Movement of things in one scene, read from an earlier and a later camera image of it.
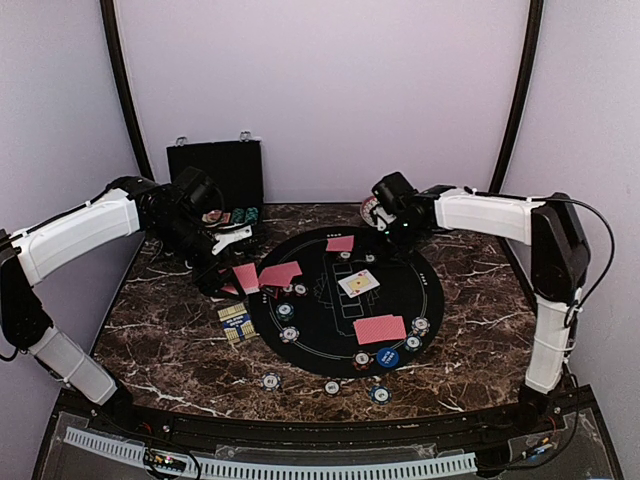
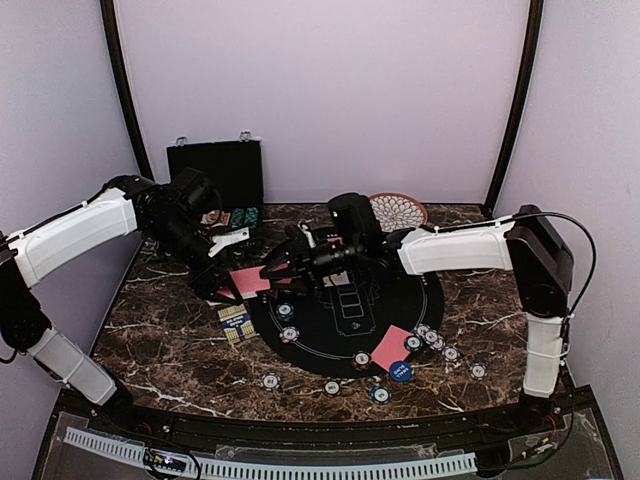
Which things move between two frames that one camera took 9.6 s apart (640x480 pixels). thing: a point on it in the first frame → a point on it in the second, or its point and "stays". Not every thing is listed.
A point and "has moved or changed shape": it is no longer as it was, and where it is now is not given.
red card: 380,329 → 391,348
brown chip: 362,360 stays
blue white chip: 289,334 stays
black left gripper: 209,285 stays
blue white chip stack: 270,381 stays
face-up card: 359,283 has moved or changed shape
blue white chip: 420,326 has moved or changed shape
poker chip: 380,395 stays
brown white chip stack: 332,387 stays
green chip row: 238,215 stays
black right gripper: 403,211 → 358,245
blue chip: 284,311 stays
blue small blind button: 388,357 → 401,371
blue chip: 413,343 stays
